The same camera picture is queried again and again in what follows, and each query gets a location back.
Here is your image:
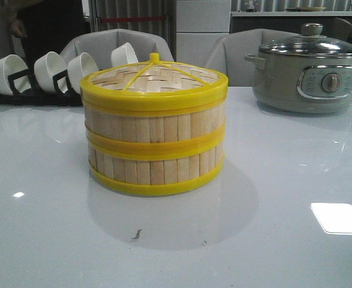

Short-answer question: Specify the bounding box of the yellow bamboo steamer lid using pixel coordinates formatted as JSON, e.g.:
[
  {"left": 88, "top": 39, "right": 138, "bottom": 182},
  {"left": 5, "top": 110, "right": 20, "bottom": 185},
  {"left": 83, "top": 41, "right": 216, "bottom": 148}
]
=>
[{"left": 80, "top": 53, "right": 228, "bottom": 116}]

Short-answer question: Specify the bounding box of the bamboo steamer drawer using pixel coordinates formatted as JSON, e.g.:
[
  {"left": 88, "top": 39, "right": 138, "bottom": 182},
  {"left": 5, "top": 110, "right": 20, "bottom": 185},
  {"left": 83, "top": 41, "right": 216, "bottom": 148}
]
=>
[
  {"left": 85, "top": 103, "right": 225, "bottom": 155},
  {"left": 88, "top": 142, "right": 225, "bottom": 196}
]

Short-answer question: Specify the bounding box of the right grey armchair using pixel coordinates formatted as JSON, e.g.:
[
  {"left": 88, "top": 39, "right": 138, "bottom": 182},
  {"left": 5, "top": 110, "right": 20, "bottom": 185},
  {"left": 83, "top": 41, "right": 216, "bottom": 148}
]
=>
[{"left": 203, "top": 29, "right": 295, "bottom": 86}]

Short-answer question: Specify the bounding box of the grey armchair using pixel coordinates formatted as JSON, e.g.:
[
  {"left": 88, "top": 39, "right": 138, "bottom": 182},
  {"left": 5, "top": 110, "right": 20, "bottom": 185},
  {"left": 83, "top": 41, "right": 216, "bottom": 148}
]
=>
[
  {"left": 60, "top": 29, "right": 174, "bottom": 70},
  {"left": 203, "top": 29, "right": 295, "bottom": 86}
]

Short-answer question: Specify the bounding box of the white bowl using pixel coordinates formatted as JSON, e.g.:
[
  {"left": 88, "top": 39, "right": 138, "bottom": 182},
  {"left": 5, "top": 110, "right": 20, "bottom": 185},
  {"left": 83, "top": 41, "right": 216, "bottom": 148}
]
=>
[
  {"left": 34, "top": 51, "right": 67, "bottom": 94},
  {"left": 111, "top": 42, "right": 138, "bottom": 67},
  {"left": 67, "top": 52, "right": 99, "bottom": 94},
  {"left": 0, "top": 55, "right": 28, "bottom": 95}
]

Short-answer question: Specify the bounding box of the left grey armchair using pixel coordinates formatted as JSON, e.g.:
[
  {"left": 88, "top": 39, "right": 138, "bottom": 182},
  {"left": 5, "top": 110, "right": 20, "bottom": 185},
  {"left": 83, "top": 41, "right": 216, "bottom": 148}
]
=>
[{"left": 60, "top": 29, "right": 174, "bottom": 70}]

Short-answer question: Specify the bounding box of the grey electric cooking pot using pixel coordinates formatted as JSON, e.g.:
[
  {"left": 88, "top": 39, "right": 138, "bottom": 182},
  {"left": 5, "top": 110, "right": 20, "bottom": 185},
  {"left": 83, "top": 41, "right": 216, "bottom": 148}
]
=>
[{"left": 244, "top": 52, "right": 352, "bottom": 113}]

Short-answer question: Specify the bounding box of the black dish rack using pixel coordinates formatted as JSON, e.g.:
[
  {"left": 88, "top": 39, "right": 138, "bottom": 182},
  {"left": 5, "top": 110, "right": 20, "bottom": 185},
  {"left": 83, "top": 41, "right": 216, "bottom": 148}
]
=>
[{"left": 0, "top": 68, "right": 82, "bottom": 106}]

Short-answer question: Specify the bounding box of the dark grey counter cabinet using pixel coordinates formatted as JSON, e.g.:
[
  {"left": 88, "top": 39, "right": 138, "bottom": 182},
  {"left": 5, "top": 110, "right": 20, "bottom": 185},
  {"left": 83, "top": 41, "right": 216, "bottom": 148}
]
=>
[{"left": 229, "top": 11, "right": 352, "bottom": 35}]

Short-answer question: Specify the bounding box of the glass pot lid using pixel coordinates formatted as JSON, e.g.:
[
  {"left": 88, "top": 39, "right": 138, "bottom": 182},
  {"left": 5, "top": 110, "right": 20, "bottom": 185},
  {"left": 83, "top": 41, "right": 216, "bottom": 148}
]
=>
[{"left": 259, "top": 23, "right": 352, "bottom": 58}]

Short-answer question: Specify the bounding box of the wooden plate on counter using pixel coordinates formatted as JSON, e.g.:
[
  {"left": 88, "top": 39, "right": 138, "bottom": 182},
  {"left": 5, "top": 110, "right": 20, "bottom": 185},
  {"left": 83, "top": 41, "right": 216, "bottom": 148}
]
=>
[{"left": 296, "top": 7, "right": 326, "bottom": 12}]

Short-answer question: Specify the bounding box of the person in dark clothes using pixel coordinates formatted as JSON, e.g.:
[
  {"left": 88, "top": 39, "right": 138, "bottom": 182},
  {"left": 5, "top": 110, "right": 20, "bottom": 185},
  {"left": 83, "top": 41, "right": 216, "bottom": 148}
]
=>
[{"left": 2, "top": 0, "right": 86, "bottom": 68}]

